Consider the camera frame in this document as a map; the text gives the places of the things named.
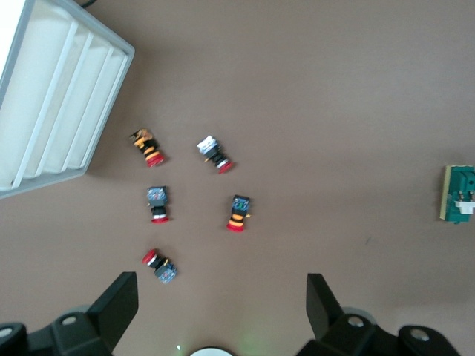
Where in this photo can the green load switch tan base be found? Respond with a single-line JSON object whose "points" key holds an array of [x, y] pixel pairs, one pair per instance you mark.
{"points": [[458, 185]]}

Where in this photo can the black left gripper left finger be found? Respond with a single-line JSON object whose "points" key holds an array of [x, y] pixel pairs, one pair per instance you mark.
{"points": [[107, 315]]}

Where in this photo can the red pushbutton blue-grey body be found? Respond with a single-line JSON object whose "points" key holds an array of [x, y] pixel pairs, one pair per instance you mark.
{"points": [[160, 266], [214, 154], [159, 204]]}

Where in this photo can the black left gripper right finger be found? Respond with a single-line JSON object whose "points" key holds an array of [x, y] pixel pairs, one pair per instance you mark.
{"points": [[334, 326]]}

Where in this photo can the red pushbutton yellow striped collar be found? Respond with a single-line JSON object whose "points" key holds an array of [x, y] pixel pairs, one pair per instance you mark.
{"points": [[239, 213]]}

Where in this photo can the white divided storage bin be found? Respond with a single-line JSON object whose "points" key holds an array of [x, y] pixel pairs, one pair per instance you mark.
{"points": [[55, 111]]}

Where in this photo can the red pushbutton orange body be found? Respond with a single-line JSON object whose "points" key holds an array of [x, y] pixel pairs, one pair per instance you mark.
{"points": [[147, 148]]}

